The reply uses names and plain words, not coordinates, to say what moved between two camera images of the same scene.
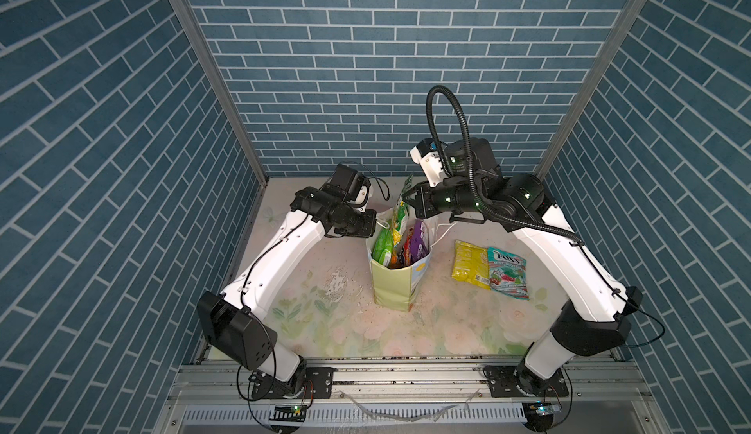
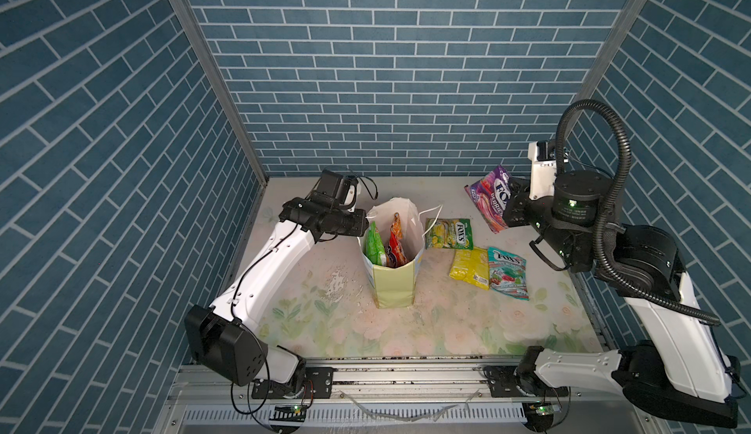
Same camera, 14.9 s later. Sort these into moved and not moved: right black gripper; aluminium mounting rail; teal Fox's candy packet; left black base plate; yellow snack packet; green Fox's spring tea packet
Moved: right black gripper; green Fox's spring tea packet
Not moved: left black base plate; aluminium mounting rail; teal Fox's candy packet; yellow snack packet
